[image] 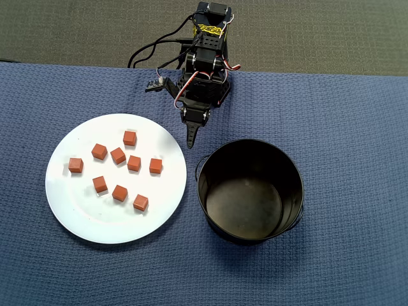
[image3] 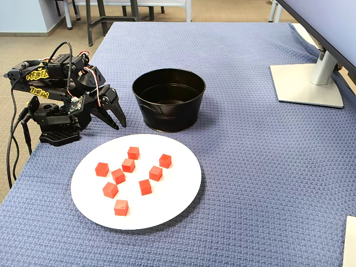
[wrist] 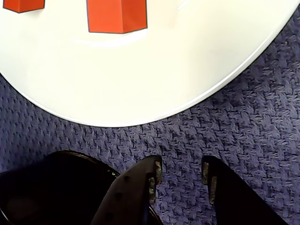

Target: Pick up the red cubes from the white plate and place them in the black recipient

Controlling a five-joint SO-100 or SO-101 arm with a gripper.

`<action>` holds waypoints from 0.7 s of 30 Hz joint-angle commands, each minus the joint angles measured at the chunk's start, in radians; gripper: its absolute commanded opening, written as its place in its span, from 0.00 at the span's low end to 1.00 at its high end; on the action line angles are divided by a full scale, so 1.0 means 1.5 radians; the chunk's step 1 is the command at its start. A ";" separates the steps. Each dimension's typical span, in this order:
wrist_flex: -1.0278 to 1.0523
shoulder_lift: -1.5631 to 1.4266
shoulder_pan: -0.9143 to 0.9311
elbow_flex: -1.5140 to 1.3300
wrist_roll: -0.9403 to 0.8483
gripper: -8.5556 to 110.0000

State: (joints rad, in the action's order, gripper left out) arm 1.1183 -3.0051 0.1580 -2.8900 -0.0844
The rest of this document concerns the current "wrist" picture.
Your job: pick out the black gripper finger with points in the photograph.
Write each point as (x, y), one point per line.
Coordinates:
(234, 199)
(126, 199)

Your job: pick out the red cube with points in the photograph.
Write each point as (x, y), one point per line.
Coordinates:
(105, 16)
(21, 5)

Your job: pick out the white round plate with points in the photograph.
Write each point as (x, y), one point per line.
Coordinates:
(117, 82)

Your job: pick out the black metal bucket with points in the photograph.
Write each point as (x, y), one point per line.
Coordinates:
(47, 187)

